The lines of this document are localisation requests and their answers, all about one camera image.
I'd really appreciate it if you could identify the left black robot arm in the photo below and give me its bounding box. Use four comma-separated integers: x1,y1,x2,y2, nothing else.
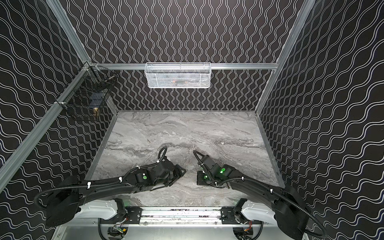
34,147,187,227

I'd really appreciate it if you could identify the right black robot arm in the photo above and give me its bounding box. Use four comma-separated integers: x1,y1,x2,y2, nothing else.
193,150,328,240

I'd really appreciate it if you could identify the red item in white basket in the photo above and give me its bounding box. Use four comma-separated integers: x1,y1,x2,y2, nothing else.
170,79,190,88

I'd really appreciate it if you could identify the brass object in black basket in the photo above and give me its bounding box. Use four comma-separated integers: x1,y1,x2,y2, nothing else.
93,108,100,119

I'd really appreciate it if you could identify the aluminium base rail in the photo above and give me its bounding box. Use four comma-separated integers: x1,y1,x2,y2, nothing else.
61,205,302,227

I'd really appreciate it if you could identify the white mesh wall basket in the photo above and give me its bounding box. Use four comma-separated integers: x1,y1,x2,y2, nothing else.
145,62,212,89

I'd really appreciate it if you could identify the black wire wall basket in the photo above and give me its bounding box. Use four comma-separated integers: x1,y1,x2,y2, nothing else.
58,66,118,122

